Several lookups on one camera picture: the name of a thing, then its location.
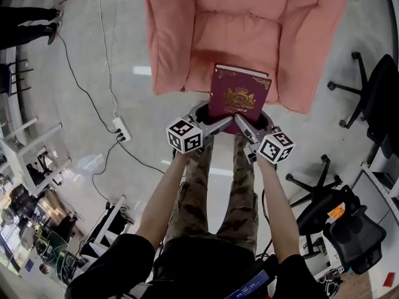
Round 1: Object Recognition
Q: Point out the black office chair orange label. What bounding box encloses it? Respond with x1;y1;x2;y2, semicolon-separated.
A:
285;154;388;275

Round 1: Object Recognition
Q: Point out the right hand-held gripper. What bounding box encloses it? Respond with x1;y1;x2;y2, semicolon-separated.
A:
234;112;296;166

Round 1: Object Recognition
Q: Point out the person's leg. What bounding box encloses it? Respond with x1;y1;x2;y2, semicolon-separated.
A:
214;134;260;239
0;6;59;24
0;22;54;51
164;138;213;241

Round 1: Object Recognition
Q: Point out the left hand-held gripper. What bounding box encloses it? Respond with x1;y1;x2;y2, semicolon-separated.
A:
166;102;234;154

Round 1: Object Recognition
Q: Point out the person's left leg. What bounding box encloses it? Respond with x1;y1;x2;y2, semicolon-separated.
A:
164;138;213;241

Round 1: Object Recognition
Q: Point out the white table frame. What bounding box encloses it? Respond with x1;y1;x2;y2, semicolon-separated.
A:
0;116;73;199

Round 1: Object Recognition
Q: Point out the white metal shelf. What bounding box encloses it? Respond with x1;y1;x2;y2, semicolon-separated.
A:
351;161;399;227

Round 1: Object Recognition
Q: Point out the black floor cable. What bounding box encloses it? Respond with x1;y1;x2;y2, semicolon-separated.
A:
55;31;121;135
118;138;166;176
91;138;123;202

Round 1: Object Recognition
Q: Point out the clear plastic bag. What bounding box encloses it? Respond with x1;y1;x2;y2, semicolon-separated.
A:
77;153;105;174

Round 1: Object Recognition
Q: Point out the white power strip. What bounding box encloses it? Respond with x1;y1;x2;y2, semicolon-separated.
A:
112;116;133;143

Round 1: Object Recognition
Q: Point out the person's black shirt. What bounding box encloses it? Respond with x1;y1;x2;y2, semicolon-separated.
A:
64;232;329;299

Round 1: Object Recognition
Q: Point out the pink cushioned armchair seat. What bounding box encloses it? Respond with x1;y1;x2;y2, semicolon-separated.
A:
140;0;352;115

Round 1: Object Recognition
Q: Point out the person's left forearm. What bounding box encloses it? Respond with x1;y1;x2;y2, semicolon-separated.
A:
135;152;188;249

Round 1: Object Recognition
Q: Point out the body-worn device blue screen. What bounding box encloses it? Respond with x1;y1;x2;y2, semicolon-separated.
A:
223;268;271;299

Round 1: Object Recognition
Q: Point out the person's right leg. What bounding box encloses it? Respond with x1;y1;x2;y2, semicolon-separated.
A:
214;134;260;239

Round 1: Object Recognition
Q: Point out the black metal rack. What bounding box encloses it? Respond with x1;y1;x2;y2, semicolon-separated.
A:
0;59;34;98

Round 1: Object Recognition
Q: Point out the person's right forearm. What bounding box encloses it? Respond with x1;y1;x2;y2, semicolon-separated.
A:
254;159;302;265

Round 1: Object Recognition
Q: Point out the tangle of cables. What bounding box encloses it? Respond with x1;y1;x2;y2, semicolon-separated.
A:
317;265;347;296

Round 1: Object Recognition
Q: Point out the white table leg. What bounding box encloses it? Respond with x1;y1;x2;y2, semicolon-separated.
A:
92;194;128;249

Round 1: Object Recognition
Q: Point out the maroon book with gold print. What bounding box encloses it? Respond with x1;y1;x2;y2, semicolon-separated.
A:
208;63;272;136

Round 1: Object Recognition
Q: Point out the white floor cable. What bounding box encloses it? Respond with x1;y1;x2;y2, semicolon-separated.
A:
93;0;120;120

